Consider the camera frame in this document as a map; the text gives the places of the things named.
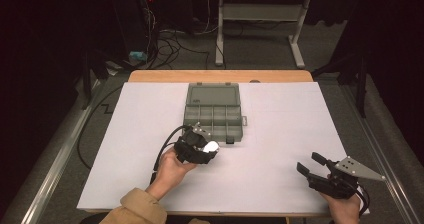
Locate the white metal desk frame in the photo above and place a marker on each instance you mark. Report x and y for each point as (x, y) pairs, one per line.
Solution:
(260, 12)

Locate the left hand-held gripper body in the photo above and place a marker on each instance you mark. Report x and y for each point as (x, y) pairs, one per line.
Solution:
(188, 147)

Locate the black metal stand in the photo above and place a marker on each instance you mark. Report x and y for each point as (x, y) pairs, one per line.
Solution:
(361, 90)
(87, 80)

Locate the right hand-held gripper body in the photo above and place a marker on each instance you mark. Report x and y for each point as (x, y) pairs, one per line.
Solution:
(343, 180)

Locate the small silver oval case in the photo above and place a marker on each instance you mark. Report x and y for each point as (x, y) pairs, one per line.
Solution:
(211, 146)

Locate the small teal object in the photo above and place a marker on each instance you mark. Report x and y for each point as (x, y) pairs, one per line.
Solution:
(137, 55)

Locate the grey plastic compartment box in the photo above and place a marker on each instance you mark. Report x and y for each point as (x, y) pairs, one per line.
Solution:
(213, 95)

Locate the aluminium rail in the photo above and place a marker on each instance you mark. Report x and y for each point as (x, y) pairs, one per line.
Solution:
(373, 147)
(60, 160)

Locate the person's left hand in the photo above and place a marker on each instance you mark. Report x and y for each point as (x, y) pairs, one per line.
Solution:
(168, 174)

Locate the person's right hand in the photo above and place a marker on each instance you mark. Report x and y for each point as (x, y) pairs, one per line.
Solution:
(345, 212)

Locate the white board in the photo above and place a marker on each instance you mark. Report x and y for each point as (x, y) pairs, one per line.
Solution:
(266, 144)

